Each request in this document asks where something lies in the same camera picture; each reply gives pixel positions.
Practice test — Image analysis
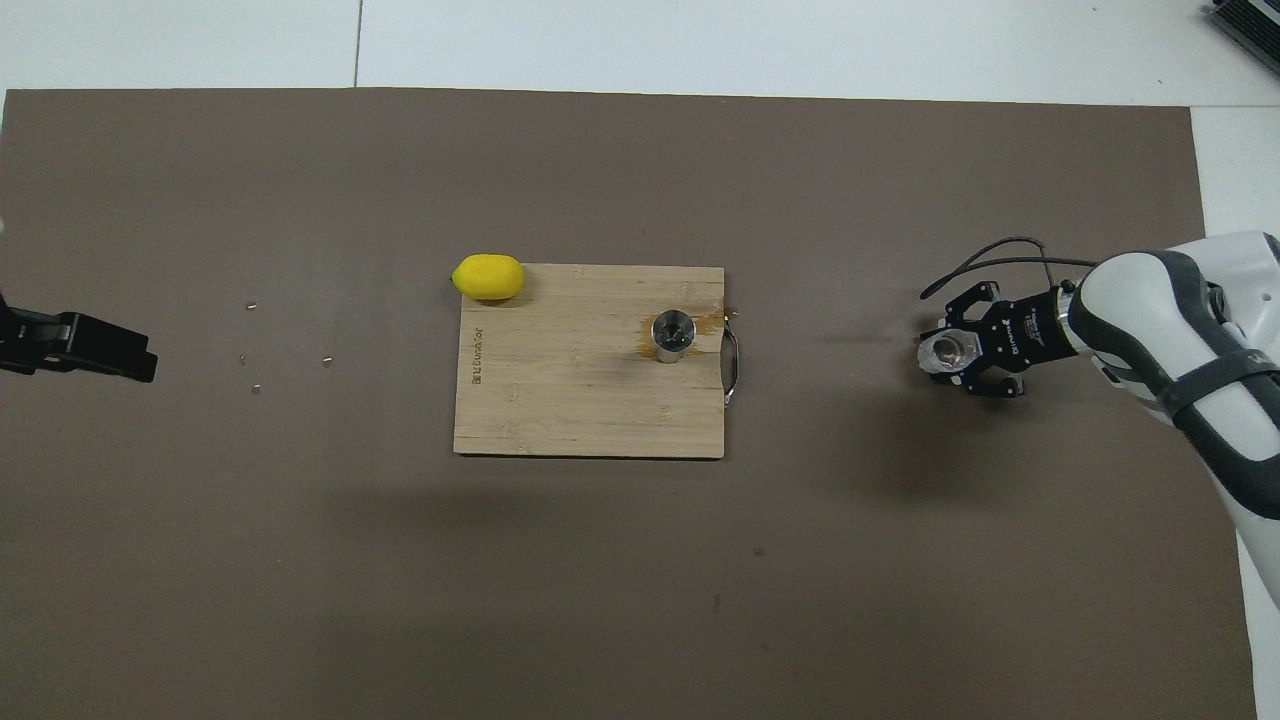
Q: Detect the yellow lemon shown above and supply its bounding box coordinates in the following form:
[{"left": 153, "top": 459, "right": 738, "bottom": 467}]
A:
[{"left": 451, "top": 253, "right": 526, "bottom": 302}]

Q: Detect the wooden cutting board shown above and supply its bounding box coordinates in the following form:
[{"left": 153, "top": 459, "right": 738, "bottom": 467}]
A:
[{"left": 453, "top": 263, "right": 727, "bottom": 460}]

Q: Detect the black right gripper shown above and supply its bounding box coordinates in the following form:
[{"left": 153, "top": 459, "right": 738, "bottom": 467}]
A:
[{"left": 934, "top": 282, "right": 1081, "bottom": 400}]

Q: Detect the steel double jigger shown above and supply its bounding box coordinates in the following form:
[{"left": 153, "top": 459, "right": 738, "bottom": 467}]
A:
[{"left": 650, "top": 309, "right": 698, "bottom": 363}]

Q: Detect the small clear glass cup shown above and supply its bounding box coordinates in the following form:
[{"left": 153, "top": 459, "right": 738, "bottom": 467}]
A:
[{"left": 920, "top": 333, "right": 979, "bottom": 381}]

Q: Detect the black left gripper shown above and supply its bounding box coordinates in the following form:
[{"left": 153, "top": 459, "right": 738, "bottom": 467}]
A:
[{"left": 0, "top": 293, "right": 159, "bottom": 383}]

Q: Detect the grey ribbed device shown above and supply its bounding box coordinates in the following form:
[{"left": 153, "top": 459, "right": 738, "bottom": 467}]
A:
[{"left": 1205, "top": 0, "right": 1280, "bottom": 49}]

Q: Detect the brown table mat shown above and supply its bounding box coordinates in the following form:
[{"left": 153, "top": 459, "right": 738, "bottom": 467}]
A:
[{"left": 0, "top": 88, "right": 1259, "bottom": 720}]

